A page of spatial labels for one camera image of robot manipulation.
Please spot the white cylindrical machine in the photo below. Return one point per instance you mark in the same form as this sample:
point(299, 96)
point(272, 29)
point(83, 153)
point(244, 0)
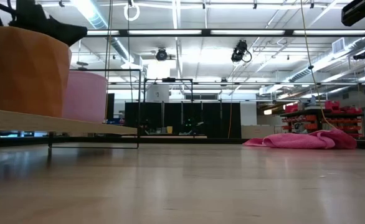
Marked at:
point(157, 93)

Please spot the pink cloth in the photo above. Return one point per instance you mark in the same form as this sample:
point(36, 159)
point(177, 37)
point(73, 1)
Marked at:
point(310, 140)

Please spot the small black ceiling fixture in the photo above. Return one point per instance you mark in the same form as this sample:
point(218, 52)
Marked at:
point(360, 56)

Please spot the orange faceted ceramic mug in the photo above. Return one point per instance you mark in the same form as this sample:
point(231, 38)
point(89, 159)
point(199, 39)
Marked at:
point(23, 71)

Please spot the shelving with red bins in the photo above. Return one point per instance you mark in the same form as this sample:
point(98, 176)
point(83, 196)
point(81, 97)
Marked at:
point(325, 119)

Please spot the beige cardboard box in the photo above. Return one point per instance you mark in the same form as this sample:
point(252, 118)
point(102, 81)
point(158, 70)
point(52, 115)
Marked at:
point(257, 131)

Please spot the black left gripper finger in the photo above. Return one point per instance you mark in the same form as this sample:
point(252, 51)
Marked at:
point(45, 26)

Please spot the small yellow cup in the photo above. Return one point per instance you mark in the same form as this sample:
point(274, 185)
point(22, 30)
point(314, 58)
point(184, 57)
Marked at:
point(169, 129)

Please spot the pink cup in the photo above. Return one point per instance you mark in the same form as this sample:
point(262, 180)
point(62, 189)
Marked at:
point(84, 98)

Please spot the round black ceiling camera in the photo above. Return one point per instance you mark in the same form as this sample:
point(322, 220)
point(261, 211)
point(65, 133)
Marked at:
point(161, 54)

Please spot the black monitor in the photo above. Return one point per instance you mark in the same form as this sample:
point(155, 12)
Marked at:
point(111, 105)

